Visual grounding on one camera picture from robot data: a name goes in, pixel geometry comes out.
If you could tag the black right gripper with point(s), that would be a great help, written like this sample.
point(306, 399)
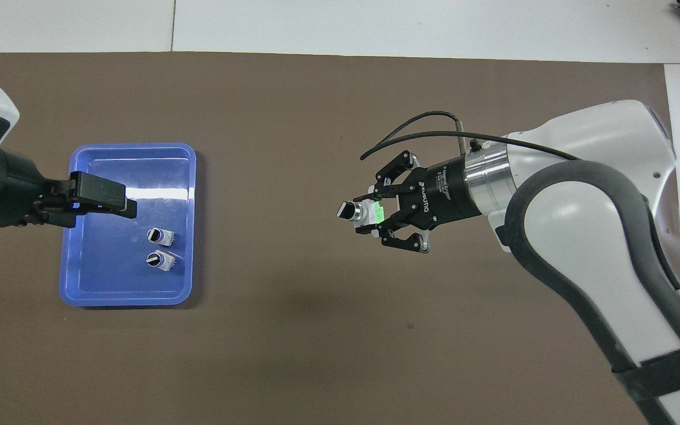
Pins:
point(446, 192)

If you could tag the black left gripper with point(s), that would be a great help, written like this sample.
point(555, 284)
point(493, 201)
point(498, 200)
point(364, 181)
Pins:
point(9, 195)

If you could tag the knob switch with green block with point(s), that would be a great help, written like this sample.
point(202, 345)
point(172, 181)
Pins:
point(360, 212)

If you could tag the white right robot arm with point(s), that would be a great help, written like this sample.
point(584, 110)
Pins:
point(582, 236)

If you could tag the blue plastic tray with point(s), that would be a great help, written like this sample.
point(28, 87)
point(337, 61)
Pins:
point(110, 277)

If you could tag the brown table mat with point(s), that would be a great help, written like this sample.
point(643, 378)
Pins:
point(316, 354)

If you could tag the knob switch with green base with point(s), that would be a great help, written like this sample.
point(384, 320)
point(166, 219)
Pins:
point(160, 236)

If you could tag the knob switch with red base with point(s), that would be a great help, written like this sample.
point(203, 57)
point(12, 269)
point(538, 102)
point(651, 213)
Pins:
point(160, 260)

